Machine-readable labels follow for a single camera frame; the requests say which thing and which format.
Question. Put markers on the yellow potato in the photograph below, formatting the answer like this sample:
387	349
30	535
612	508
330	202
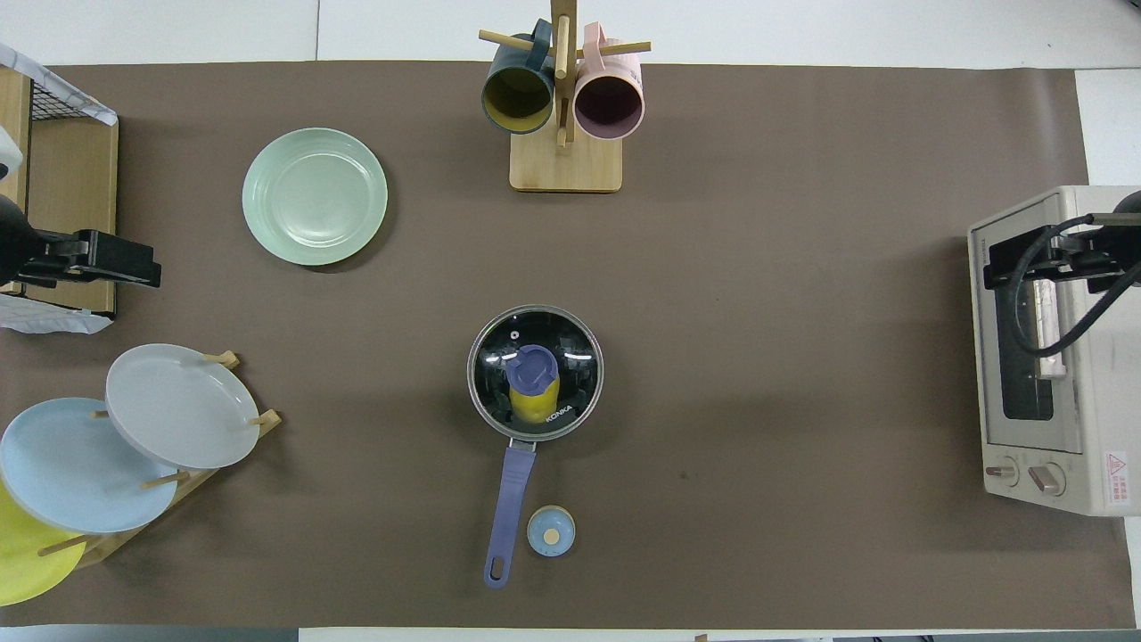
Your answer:
535	407

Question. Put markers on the light green plate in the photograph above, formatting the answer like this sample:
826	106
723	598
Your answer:
314	196

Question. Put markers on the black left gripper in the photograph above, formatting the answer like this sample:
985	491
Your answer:
18	245

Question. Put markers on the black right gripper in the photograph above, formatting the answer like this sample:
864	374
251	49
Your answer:
1110	259

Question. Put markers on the white crumpled paper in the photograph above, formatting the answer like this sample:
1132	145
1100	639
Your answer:
53	321

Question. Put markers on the grey plate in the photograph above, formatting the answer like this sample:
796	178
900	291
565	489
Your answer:
178	406

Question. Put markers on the beige toaster oven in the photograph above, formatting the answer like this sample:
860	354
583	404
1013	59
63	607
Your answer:
1105	401

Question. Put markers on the yellow plate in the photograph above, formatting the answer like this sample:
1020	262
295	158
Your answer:
27	562

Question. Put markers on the dark teal mug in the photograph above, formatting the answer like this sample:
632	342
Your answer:
517	94

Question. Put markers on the light blue plate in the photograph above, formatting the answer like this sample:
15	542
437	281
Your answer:
71	473

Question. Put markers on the light wooden board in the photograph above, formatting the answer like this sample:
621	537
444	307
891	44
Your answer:
13	98

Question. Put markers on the wooden plate rack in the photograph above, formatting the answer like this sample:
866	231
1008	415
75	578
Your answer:
98	546

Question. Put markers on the brown table mat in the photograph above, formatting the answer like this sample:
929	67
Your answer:
802	312

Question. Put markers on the pink ribbed mug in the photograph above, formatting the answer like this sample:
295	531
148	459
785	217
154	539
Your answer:
609	102

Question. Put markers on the wooden mug tree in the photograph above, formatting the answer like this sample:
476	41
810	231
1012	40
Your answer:
566	165

